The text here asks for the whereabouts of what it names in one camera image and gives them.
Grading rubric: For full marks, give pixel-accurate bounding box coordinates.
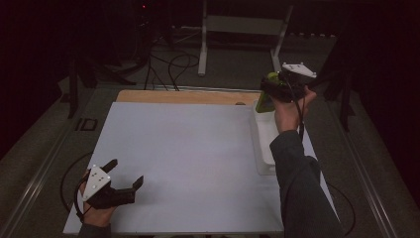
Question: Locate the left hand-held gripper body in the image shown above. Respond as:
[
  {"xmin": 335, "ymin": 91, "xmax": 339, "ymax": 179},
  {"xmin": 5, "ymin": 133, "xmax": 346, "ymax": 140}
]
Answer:
[{"xmin": 80, "ymin": 164, "xmax": 137, "ymax": 210}]

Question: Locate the white metal stand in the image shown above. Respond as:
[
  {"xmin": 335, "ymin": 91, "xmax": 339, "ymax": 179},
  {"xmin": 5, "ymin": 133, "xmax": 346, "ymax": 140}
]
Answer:
[{"xmin": 197, "ymin": 0, "xmax": 295, "ymax": 82}]

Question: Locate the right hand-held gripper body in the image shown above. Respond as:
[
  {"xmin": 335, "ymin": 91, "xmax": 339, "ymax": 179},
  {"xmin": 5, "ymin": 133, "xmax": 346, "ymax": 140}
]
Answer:
[{"xmin": 261, "ymin": 61, "xmax": 318, "ymax": 103}]

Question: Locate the white table mat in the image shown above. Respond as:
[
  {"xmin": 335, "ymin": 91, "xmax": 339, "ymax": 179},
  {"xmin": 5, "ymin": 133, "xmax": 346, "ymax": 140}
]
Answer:
[{"xmin": 62, "ymin": 101, "xmax": 341, "ymax": 235}]

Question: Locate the right hand-held gripper cable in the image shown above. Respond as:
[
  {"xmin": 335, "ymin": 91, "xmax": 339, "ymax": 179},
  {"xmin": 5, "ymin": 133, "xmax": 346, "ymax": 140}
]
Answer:
[{"xmin": 285, "ymin": 77, "xmax": 357, "ymax": 238}]

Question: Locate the person's right hand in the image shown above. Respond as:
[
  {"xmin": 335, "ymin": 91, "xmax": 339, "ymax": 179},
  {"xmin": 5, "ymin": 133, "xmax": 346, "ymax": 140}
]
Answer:
[{"xmin": 271, "ymin": 86, "xmax": 318, "ymax": 135}]

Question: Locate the person's left hand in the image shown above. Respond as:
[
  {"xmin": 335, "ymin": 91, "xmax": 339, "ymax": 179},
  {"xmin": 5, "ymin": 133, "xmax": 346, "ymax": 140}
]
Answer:
[{"xmin": 78, "ymin": 170, "xmax": 117, "ymax": 228}]

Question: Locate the left hand-held gripper cable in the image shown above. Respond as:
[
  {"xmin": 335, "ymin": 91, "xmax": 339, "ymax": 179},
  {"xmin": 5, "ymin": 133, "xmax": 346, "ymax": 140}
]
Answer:
[{"xmin": 58, "ymin": 152, "xmax": 95, "ymax": 222}]

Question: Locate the black floor cable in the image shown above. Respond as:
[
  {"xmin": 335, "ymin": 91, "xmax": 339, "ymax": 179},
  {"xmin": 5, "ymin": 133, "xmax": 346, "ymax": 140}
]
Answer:
[
  {"xmin": 166, "ymin": 53, "xmax": 201, "ymax": 92},
  {"xmin": 143, "ymin": 54, "xmax": 169, "ymax": 91}
]

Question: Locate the black floor stand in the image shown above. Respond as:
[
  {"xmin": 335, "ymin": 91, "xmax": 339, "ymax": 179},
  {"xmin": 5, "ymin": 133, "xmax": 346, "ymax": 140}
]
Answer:
[
  {"xmin": 310, "ymin": 63, "xmax": 357, "ymax": 132},
  {"xmin": 67, "ymin": 54, "xmax": 137, "ymax": 120}
]

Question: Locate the hand-held gripper cable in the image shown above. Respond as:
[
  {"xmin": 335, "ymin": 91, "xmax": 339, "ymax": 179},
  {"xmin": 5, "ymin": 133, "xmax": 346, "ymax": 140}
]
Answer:
[
  {"xmin": 58, "ymin": 152, "xmax": 95, "ymax": 222},
  {"xmin": 285, "ymin": 77, "xmax": 357, "ymax": 238}
]

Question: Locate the white plastic bin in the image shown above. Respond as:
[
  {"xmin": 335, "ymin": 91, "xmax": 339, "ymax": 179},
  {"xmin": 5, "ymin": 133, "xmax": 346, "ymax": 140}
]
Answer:
[{"xmin": 251, "ymin": 98, "xmax": 281, "ymax": 177}]

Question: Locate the green clown phone case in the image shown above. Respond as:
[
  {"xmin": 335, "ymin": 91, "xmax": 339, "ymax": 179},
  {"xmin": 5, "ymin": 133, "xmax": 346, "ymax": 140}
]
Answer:
[{"xmin": 255, "ymin": 71, "xmax": 281, "ymax": 114}]

